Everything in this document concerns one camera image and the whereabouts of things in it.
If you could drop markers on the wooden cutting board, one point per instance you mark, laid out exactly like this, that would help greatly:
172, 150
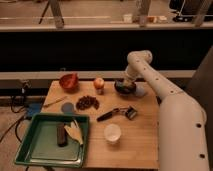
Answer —
137, 147

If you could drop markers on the blue box on floor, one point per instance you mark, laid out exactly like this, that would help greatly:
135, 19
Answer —
33, 109

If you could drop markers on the apple on small stand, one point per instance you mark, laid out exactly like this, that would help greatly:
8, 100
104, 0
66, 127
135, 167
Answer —
99, 85

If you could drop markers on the green plastic tray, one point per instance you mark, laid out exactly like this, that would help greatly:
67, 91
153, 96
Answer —
39, 145

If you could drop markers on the black handled peeler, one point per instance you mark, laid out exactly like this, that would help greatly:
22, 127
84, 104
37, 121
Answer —
128, 112

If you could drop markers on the purple bowl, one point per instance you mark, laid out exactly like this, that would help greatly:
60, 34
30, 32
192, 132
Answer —
122, 89

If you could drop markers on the wooden stick utensil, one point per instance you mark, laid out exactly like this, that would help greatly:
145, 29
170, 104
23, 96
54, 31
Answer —
54, 102

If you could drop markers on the bunch of dark grapes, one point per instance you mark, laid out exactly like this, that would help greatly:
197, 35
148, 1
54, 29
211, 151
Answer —
86, 102

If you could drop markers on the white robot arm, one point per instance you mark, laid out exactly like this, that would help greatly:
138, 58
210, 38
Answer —
182, 142

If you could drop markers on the dark rectangular block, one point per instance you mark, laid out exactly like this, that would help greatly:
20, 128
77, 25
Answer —
61, 135

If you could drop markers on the orange bowl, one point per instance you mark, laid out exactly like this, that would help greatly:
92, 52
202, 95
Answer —
69, 81

